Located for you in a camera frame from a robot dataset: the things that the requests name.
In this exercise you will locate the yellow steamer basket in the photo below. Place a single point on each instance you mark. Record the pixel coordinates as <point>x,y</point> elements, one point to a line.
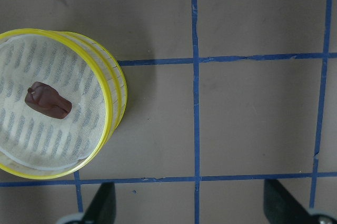
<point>63,95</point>

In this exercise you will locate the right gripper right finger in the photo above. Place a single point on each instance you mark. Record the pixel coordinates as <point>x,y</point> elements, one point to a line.
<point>280,206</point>

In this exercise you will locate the brown bun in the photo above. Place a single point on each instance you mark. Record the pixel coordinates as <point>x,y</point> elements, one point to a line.
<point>46,100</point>

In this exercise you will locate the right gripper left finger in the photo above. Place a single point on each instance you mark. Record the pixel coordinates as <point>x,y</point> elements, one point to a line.
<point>103,206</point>

